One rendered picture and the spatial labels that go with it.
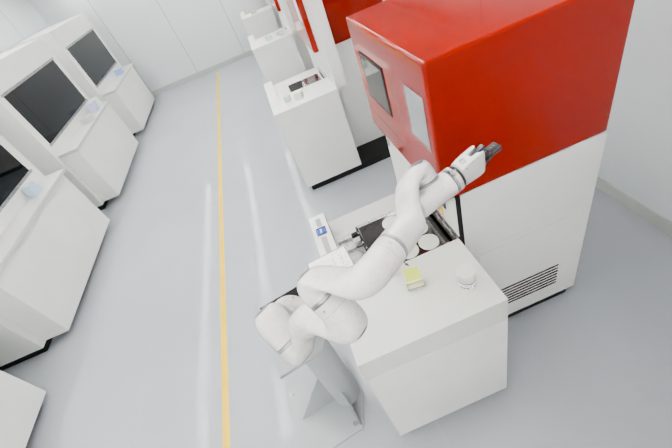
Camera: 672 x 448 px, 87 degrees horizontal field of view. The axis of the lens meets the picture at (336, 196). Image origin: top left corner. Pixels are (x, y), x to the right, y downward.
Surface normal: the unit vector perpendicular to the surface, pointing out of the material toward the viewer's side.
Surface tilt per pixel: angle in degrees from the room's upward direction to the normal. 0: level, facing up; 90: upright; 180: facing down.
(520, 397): 0
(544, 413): 0
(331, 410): 0
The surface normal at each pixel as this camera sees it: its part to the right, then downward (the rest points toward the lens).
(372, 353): -0.29, -0.72
